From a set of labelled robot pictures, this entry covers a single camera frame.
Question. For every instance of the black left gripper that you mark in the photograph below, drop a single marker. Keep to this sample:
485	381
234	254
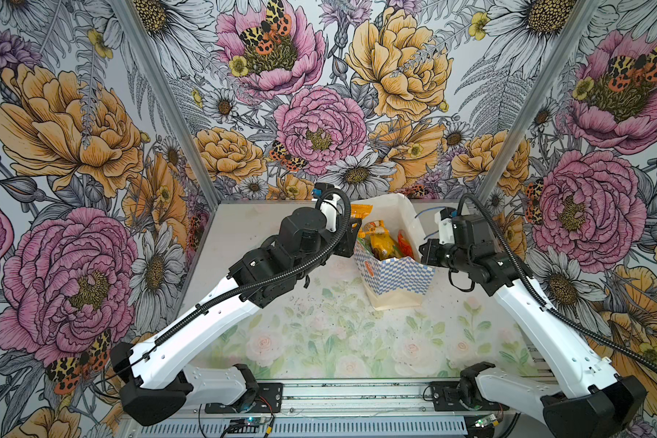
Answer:
347	245

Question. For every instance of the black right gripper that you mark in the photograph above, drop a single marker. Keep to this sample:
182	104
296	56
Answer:
429	257

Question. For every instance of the red snack packet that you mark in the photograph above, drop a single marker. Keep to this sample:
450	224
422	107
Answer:
404	245

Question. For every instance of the yellow snack bag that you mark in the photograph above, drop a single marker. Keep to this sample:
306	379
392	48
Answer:
384	247

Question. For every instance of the blue checkered paper bag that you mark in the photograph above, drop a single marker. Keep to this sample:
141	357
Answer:
396	282

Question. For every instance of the small orange candy packet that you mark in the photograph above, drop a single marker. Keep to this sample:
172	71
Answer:
360	211

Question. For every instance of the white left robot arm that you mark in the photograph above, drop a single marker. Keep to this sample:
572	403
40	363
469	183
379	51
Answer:
158	379

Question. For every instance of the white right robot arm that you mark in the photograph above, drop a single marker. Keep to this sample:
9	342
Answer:
589	398

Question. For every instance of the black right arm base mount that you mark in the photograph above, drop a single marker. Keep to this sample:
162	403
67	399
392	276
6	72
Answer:
461	395

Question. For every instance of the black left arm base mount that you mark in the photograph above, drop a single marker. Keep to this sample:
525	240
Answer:
265	399

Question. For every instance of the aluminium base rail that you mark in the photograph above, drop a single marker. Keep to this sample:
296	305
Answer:
305	397

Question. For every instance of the white slotted cable duct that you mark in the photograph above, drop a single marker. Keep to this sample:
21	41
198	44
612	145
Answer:
434	426

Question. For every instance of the aluminium corner post right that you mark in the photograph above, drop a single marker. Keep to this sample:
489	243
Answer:
580	17

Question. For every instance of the aluminium corner post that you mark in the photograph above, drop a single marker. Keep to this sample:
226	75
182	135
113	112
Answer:
146	55
580	17

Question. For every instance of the aluminium corner post left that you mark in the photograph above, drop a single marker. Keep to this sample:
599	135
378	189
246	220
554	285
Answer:
146	55

